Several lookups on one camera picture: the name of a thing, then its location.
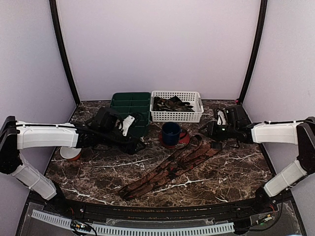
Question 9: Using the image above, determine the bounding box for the brown red floral tie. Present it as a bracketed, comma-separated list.
[118, 135, 222, 201]

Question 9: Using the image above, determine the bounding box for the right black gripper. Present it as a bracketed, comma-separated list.
[198, 120, 237, 142]

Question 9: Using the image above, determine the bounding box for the white cable duct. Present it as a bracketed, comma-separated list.
[31, 210, 235, 236]

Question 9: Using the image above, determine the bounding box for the black front rail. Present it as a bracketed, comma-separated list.
[66, 199, 256, 220]

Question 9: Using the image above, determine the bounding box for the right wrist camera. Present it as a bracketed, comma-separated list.
[214, 105, 250, 129]

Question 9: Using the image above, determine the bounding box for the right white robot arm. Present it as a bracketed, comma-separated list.
[198, 117, 315, 213]

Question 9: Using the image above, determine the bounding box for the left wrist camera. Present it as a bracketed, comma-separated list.
[85, 107, 148, 137]

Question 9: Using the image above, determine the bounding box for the camouflage ties pile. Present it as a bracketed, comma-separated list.
[152, 96, 194, 112]

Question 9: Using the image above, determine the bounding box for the black frame post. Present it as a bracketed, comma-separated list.
[239, 0, 268, 104]
[49, 0, 81, 105]

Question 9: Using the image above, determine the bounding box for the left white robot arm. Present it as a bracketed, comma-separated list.
[0, 116, 146, 214]

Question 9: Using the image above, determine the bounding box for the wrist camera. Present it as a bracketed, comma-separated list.
[85, 107, 148, 137]
[214, 105, 250, 129]

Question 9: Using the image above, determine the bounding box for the left black frame post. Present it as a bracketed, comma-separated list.
[49, 0, 81, 105]

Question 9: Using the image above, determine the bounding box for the right black frame post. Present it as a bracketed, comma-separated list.
[239, 0, 268, 104]

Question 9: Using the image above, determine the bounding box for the white orange bowl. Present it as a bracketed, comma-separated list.
[60, 147, 82, 161]

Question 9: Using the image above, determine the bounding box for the white plastic basket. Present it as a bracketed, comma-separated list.
[150, 90, 204, 123]

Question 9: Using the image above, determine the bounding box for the green compartment tray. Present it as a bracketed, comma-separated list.
[110, 92, 151, 138]

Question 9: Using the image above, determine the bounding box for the blue enamel mug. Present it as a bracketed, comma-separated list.
[161, 122, 188, 146]

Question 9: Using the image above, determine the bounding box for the red floral saucer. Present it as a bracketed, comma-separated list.
[158, 129, 190, 150]

